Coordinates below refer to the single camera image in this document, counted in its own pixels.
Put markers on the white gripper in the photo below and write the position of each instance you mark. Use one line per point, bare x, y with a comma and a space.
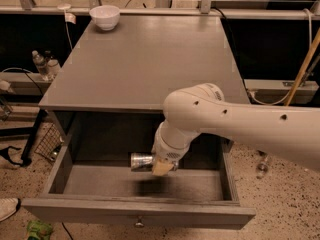
167, 151

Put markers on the silver redbull can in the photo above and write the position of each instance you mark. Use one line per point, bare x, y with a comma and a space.
141, 162

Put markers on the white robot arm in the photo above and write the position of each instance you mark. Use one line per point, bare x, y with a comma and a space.
292, 133

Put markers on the open grey top drawer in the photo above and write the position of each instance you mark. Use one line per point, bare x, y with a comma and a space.
103, 189

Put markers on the metal drawer knob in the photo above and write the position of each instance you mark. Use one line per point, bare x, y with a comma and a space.
139, 223

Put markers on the grey cabinet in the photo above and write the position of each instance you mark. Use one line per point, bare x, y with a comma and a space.
108, 96

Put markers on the plastic bottle on floor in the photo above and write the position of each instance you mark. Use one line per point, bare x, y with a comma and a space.
263, 165

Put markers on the green toy object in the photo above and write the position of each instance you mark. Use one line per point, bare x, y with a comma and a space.
37, 230

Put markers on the dark capped bottle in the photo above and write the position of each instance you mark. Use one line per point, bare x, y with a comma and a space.
52, 65

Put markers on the white shoe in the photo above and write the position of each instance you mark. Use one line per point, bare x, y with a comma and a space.
8, 206

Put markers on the white ceramic bowl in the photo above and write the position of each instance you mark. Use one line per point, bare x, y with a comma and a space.
106, 17

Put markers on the clear plastic water bottle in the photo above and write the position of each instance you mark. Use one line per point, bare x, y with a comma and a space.
41, 65

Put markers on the wire mesh basket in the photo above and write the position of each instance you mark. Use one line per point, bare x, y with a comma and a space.
50, 145

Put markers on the wooden broom handle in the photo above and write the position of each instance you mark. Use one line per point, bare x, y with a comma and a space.
303, 68

